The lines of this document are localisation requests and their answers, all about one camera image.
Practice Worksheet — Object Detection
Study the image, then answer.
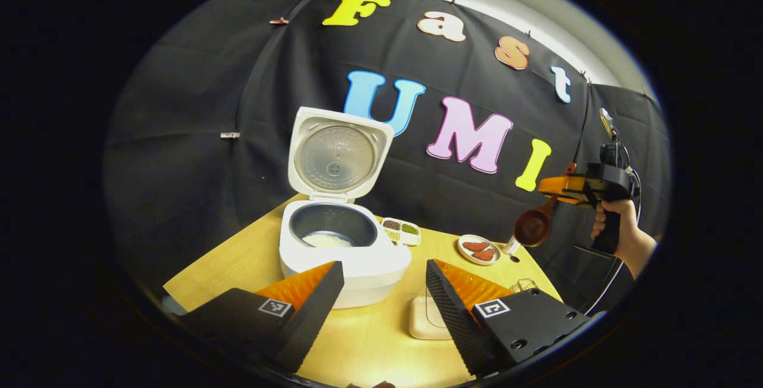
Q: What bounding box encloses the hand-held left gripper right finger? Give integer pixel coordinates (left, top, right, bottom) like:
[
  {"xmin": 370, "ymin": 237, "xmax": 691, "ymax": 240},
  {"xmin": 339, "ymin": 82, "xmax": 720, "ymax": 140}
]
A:
[{"xmin": 426, "ymin": 259, "xmax": 597, "ymax": 377}]

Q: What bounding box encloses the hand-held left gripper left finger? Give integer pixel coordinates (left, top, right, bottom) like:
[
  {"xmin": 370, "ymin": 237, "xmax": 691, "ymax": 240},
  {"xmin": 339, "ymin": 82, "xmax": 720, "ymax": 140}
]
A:
[{"xmin": 182, "ymin": 261, "xmax": 345, "ymax": 374}]

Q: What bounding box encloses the clear tray of rice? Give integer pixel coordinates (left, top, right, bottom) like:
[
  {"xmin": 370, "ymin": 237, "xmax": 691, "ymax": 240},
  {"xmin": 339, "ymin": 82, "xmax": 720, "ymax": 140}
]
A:
[{"xmin": 409, "ymin": 296, "xmax": 454, "ymax": 341}]

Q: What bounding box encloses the brown wooden spoon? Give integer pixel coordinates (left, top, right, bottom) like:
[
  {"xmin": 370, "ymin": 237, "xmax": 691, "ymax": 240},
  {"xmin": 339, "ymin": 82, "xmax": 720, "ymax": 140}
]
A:
[{"xmin": 513, "ymin": 163, "xmax": 578, "ymax": 249}]

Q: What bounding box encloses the white rice portion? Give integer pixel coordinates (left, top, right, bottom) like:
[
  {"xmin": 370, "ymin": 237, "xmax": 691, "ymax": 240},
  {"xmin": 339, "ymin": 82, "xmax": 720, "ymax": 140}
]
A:
[{"xmin": 302, "ymin": 232, "xmax": 354, "ymax": 250}]

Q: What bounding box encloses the white rice cooker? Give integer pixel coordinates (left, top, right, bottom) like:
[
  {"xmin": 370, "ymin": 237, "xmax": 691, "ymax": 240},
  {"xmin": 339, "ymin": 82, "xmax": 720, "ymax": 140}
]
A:
[{"xmin": 279, "ymin": 106, "xmax": 413, "ymax": 309}]

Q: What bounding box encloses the white round plate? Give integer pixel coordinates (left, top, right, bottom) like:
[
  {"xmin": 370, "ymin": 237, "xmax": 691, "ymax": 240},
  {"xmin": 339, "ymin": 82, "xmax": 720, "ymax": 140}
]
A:
[{"xmin": 457, "ymin": 234, "xmax": 503, "ymax": 266}]

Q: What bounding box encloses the white divided dish of grains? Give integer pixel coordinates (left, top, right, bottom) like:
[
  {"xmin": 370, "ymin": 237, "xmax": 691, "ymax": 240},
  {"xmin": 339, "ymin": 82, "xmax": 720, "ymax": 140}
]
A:
[{"xmin": 380, "ymin": 218, "xmax": 423, "ymax": 247}]

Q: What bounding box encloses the black backdrop cloth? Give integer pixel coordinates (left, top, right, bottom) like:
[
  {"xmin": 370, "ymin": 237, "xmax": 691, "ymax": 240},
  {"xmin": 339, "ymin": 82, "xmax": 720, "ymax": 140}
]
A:
[{"xmin": 101, "ymin": 0, "xmax": 671, "ymax": 317}]

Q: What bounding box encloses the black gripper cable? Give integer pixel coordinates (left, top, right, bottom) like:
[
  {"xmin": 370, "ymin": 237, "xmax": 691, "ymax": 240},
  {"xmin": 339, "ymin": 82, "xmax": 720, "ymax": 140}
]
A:
[{"xmin": 581, "ymin": 144, "xmax": 643, "ymax": 317}]

